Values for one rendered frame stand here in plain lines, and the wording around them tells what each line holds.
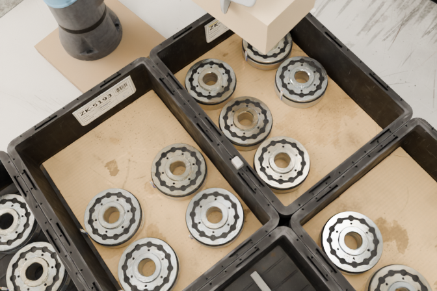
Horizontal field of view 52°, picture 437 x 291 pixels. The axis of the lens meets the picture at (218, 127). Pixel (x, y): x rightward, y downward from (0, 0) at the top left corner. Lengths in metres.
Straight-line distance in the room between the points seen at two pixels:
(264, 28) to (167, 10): 0.59
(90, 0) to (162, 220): 0.49
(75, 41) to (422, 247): 0.83
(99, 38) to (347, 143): 0.60
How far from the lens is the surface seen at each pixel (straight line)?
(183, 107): 0.80
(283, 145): 0.84
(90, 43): 1.10
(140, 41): 1.14
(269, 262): 0.83
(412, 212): 0.89
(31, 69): 1.22
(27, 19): 1.31
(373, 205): 0.87
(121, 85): 0.87
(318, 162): 0.88
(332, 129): 0.90
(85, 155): 0.92
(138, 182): 0.87
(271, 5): 0.67
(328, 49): 0.90
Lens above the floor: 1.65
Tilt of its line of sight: 66 degrees down
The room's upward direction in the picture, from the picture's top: 7 degrees counter-clockwise
